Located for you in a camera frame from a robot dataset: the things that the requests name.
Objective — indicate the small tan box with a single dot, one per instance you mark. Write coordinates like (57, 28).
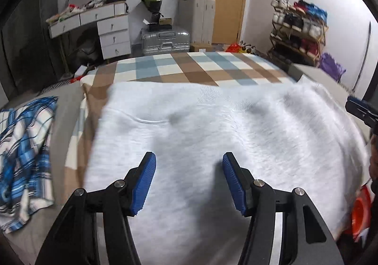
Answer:
(166, 21)

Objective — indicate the rows of shoes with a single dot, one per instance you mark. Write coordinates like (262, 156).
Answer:
(298, 24)

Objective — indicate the black chair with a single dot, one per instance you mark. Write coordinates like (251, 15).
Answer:
(85, 46)

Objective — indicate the colourful plastic bags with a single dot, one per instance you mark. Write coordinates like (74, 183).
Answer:
(237, 47)

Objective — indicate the black wrapped bouquet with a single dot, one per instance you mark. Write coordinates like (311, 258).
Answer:
(152, 2)

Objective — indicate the flat black box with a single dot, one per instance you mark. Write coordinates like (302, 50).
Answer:
(158, 27)

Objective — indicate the wooden door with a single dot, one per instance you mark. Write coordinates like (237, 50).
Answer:
(227, 11)

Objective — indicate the silver suitcase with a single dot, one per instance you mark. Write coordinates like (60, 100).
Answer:
(165, 40)

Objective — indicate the blue plaid shirt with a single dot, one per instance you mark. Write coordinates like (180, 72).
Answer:
(23, 150)

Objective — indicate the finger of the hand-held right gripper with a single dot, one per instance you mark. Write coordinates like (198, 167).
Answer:
(363, 108)

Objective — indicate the purple bag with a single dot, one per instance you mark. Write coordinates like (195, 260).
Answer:
(332, 66)

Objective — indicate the wooden shoe rack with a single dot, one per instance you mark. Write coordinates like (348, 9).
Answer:
(317, 54)

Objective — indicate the thin dark curved pole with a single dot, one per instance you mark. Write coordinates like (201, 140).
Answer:
(366, 46)

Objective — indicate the checkered bed sheet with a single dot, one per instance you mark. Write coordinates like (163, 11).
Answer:
(183, 67)

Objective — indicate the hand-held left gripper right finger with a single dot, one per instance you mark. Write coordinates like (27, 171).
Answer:
(234, 188)

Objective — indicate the flat cardboard box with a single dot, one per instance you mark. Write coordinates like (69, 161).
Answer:
(203, 47)

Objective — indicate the clutter pile on desk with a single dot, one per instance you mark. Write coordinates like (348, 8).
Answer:
(88, 5)

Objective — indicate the light grey sweatshirt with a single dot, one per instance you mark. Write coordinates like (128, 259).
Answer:
(192, 135)

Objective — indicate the white drawer desk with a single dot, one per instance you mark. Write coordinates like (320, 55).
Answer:
(113, 38)

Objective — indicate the orange plastic basin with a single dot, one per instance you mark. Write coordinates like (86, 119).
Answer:
(360, 212)

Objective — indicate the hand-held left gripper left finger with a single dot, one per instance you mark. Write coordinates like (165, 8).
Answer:
(143, 188)

